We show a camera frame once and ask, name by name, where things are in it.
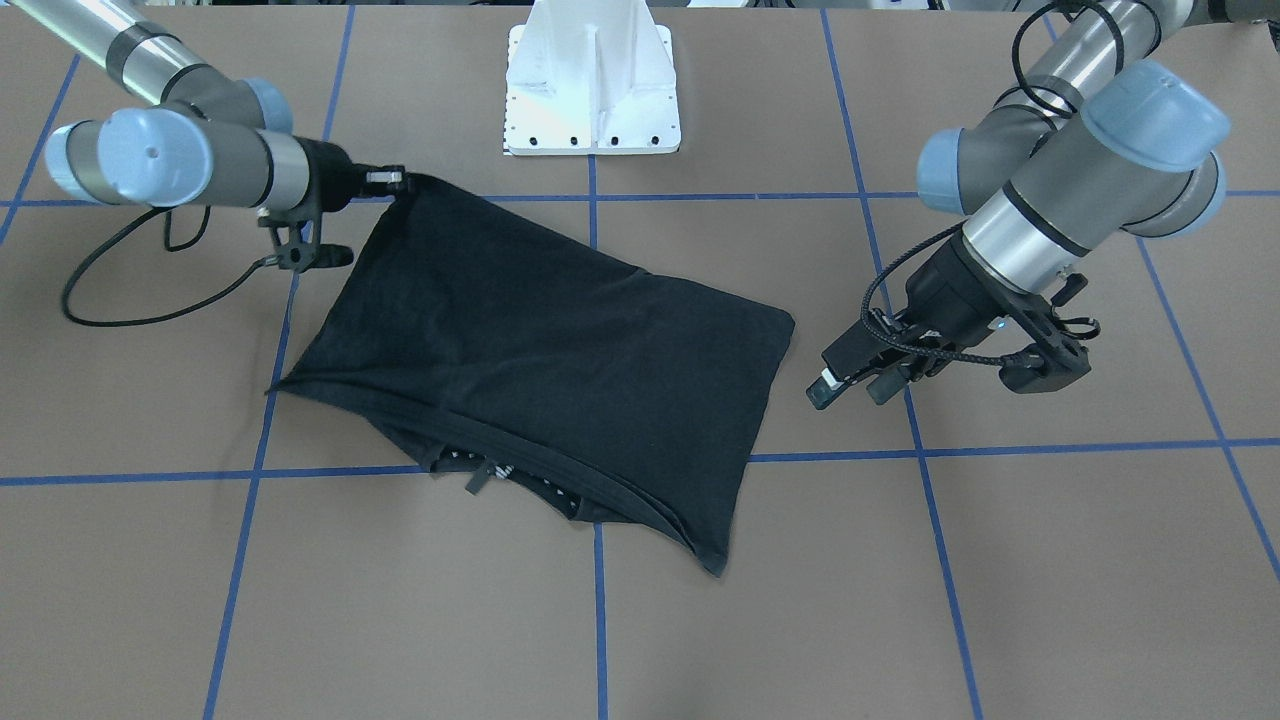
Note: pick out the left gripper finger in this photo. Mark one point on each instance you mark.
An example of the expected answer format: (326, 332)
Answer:
(891, 382)
(855, 357)

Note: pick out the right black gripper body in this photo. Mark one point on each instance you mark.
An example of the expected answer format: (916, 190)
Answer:
(329, 173)

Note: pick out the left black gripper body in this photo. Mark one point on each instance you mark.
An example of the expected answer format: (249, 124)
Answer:
(945, 292)

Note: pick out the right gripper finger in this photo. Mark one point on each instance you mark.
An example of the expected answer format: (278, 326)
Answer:
(387, 178)
(389, 194)

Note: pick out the black graphic t-shirt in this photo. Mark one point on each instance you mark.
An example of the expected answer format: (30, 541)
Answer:
(613, 393)

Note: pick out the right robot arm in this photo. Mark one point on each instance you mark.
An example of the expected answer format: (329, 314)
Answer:
(196, 137)

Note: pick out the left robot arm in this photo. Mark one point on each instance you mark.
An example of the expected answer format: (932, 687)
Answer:
(1093, 138)

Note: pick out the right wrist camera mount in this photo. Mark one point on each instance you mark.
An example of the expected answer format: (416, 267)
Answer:
(296, 246)

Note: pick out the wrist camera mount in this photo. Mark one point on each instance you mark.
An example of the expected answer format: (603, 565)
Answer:
(1056, 355)
(296, 246)

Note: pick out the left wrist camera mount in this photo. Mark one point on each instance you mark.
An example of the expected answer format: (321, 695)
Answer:
(1056, 355)

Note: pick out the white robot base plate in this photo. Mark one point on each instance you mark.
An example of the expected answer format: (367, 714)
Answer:
(591, 78)

